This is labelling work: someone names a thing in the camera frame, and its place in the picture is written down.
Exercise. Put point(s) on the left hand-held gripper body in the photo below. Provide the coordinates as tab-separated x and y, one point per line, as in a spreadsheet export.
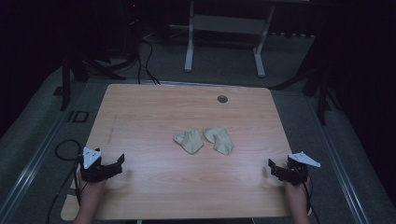
91	169

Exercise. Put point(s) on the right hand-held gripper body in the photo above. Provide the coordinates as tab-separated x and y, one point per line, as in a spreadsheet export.
295	172

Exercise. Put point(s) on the beige sock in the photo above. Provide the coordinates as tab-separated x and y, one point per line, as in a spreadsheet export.
190	141
221	141

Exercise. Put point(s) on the person's right hand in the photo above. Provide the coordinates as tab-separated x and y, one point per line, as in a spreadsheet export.
298	191

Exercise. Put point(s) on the person's left hand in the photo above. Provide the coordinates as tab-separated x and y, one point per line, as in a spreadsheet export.
91	189

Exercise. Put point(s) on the black metal stand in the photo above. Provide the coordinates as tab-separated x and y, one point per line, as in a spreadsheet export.
322	93
65	81

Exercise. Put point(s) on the metal floor rail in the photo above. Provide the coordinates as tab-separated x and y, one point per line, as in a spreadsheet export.
34	161
337	161

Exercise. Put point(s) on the white metal desk frame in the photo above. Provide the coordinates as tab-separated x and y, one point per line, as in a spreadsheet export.
229	24

